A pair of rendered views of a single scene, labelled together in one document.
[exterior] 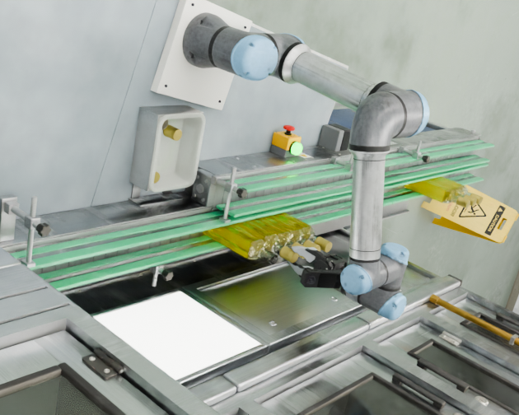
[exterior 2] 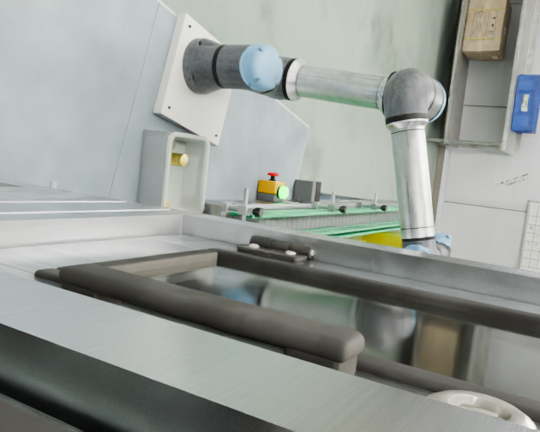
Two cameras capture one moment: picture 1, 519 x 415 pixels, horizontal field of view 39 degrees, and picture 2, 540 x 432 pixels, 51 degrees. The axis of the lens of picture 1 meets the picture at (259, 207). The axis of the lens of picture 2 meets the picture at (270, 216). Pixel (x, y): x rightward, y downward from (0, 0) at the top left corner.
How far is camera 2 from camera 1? 0.75 m
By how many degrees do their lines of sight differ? 17
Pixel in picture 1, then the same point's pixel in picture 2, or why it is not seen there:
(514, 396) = not seen: outside the picture
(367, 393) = not seen: hidden behind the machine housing
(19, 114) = (20, 111)
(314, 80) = (322, 85)
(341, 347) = not seen: hidden behind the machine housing
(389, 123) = (425, 90)
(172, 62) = (174, 84)
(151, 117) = (159, 136)
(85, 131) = (91, 147)
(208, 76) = (206, 106)
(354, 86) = (368, 80)
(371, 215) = (423, 187)
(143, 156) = (152, 181)
